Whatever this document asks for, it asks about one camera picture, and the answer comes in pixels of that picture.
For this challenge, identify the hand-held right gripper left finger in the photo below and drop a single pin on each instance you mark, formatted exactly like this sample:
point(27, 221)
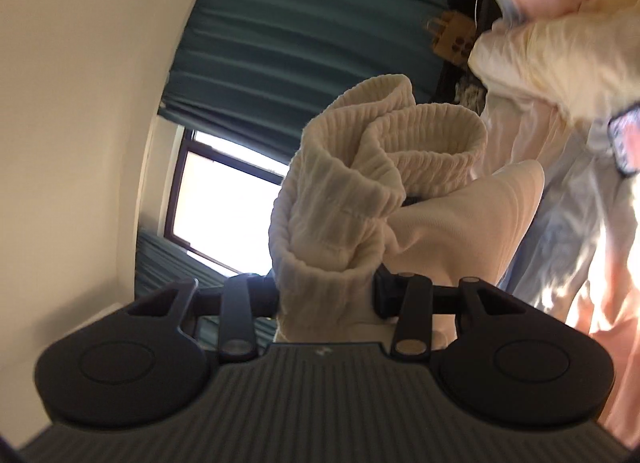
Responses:
point(235, 293)

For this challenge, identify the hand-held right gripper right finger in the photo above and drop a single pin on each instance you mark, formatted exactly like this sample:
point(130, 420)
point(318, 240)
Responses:
point(415, 293)

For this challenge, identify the cream white sweater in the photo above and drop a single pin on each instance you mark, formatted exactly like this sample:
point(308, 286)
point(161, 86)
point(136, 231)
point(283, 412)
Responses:
point(350, 203)

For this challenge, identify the grey white crumpled clothes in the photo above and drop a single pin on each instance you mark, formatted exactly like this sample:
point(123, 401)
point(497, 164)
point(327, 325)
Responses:
point(470, 93)

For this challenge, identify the dark framed window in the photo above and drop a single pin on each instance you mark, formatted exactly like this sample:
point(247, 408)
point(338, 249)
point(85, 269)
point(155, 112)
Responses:
point(225, 203)

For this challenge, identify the pastel tie-dye duvet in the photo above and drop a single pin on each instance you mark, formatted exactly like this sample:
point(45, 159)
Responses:
point(575, 168)

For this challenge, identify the brown paper bag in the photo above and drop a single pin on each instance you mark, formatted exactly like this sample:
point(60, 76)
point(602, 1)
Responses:
point(452, 38)

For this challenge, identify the teal curtain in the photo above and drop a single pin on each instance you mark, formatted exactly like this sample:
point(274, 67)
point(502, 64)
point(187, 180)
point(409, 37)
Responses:
point(300, 43)

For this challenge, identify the black smartphone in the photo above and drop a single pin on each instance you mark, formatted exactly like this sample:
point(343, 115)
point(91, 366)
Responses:
point(626, 140)

